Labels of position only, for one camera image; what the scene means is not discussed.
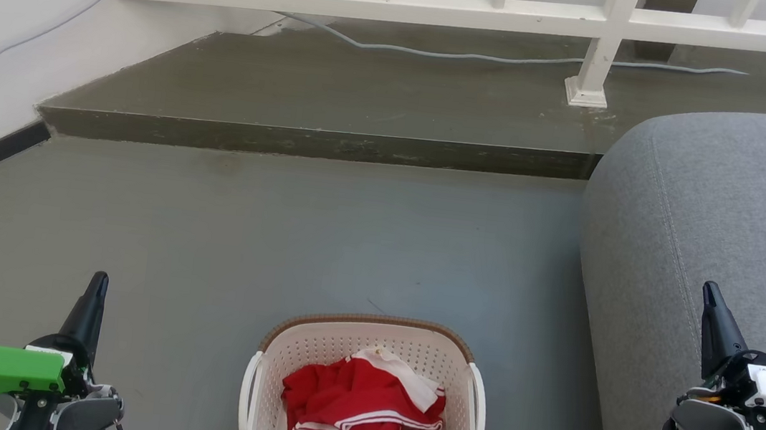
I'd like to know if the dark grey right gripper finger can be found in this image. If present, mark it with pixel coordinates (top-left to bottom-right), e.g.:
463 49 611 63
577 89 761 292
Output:
693 280 755 384

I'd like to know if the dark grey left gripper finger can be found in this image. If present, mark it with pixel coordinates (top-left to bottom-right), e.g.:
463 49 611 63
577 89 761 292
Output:
56 268 111 358

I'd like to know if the cream perforated laundry basket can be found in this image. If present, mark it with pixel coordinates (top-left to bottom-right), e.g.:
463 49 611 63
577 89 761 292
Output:
236 300 497 430

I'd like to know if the grey fabric sofa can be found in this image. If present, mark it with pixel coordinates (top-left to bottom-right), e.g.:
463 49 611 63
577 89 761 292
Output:
557 94 766 430

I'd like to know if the red garment with white trim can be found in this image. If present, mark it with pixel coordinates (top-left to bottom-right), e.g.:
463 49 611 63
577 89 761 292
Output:
277 338 460 430

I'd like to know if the dark grey pillar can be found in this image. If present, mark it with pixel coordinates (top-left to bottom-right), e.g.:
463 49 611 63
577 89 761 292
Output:
633 0 701 65

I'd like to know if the raised grey concrete step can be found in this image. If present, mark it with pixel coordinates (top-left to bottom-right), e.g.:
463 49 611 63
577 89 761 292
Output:
34 0 766 216

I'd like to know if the white railing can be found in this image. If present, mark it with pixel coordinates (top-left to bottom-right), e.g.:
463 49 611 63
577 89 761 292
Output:
107 0 766 130

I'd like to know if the light grey cable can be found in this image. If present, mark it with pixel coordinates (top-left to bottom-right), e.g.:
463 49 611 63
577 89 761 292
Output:
0 0 754 184

